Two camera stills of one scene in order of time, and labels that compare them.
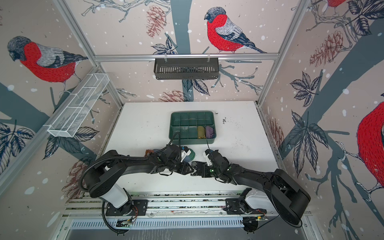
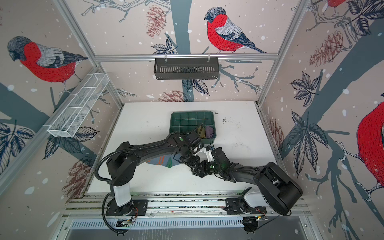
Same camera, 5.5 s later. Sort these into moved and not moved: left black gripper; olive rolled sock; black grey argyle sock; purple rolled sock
Moved: left black gripper
Not moved: black grey argyle sock; purple rolled sock; olive rolled sock
